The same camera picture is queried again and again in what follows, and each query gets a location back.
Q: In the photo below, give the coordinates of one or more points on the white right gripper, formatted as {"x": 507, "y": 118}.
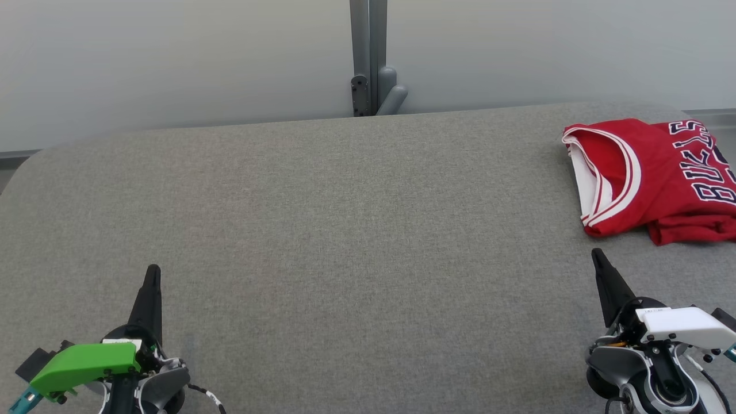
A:
{"x": 684, "y": 325}

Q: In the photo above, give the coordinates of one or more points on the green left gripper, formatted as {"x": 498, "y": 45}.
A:
{"x": 80, "y": 365}

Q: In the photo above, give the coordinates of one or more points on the red basketball jersey white trim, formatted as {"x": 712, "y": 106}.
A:
{"x": 661, "y": 172}

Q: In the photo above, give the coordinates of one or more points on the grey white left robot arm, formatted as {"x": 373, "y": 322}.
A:
{"x": 164, "y": 379}

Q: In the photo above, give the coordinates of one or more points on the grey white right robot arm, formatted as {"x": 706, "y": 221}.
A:
{"x": 615, "y": 362}

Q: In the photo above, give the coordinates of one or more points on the grey fabric sofa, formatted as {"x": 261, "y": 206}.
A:
{"x": 345, "y": 230}

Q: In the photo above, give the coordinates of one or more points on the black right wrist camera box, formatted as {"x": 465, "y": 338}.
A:
{"x": 725, "y": 319}

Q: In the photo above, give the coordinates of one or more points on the right teal camera plug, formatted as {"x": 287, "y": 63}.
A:
{"x": 731, "y": 353}

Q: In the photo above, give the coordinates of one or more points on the teal camera plug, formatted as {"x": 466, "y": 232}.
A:
{"x": 731, "y": 353}
{"x": 23, "y": 399}

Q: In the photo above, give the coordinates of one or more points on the left teal camera plug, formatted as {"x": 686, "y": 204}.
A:
{"x": 23, "y": 399}

